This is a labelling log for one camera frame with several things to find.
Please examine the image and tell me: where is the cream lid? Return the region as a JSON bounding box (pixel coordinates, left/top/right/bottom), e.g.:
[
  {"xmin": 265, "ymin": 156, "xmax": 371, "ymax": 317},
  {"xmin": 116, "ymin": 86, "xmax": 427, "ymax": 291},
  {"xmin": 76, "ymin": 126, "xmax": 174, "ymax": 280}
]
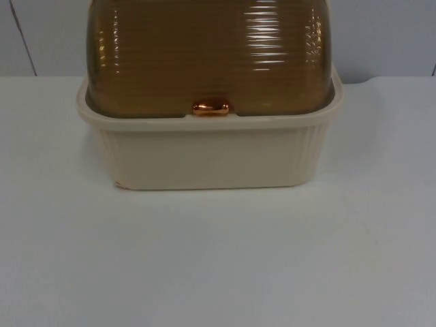
[{"xmin": 83, "ymin": 0, "xmax": 333, "ymax": 118}]

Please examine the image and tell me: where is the cream box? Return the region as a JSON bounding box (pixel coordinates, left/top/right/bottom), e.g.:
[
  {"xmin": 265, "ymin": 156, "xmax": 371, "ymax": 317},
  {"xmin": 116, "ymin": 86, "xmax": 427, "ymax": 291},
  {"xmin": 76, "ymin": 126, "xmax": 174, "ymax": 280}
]
[{"xmin": 76, "ymin": 72, "xmax": 345, "ymax": 190}]

